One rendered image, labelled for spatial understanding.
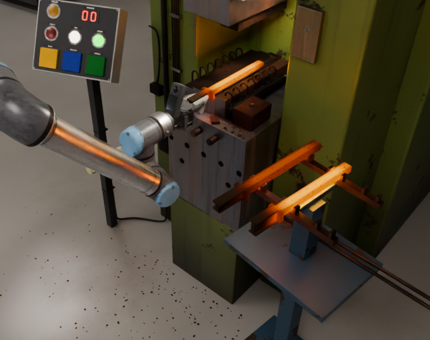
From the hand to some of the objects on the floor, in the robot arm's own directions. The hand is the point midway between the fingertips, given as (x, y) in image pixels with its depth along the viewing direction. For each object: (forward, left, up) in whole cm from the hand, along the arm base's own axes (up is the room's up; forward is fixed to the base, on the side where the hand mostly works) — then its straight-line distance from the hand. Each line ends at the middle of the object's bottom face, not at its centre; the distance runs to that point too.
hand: (203, 94), depth 185 cm
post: (+8, +58, -100) cm, 116 cm away
